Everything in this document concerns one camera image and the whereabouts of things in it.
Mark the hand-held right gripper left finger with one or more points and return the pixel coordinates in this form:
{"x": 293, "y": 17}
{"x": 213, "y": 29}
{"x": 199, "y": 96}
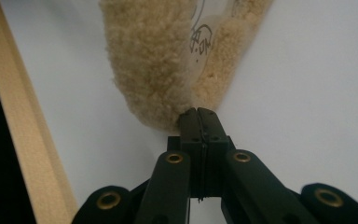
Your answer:
{"x": 192, "y": 146}

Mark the white board with wooden edge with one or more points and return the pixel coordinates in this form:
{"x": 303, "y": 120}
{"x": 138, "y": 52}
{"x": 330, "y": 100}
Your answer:
{"x": 298, "y": 93}

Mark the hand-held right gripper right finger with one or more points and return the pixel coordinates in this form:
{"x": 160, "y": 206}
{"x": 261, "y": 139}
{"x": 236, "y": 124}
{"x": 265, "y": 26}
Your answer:
{"x": 215, "y": 146}

